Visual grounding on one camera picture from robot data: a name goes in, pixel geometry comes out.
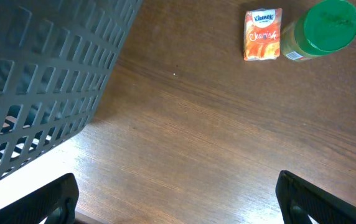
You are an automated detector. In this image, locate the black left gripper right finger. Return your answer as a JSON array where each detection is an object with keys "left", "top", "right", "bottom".
[{"left": 275, "top": 170, "right": 356, "bottom": 224}]

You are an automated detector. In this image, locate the grey plastic mesh basket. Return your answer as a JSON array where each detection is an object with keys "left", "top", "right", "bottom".
[{"left": 0, "top": 0, "right": 142, "bottom": 180}]

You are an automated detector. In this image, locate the orange Kleenex tissue pack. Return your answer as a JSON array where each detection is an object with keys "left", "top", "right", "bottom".
[{"left": 243, "top": 8, "right": 283, "bottom": 61}]

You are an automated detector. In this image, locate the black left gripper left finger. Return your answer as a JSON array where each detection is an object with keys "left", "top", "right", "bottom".
[{"left": 0, "top": 173, "right": 79, "bottom": 224}]

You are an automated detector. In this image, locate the green lid jar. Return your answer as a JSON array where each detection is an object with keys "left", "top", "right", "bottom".
[{"left": 280, "top": 0, "right": 356, "bottom": 62}]

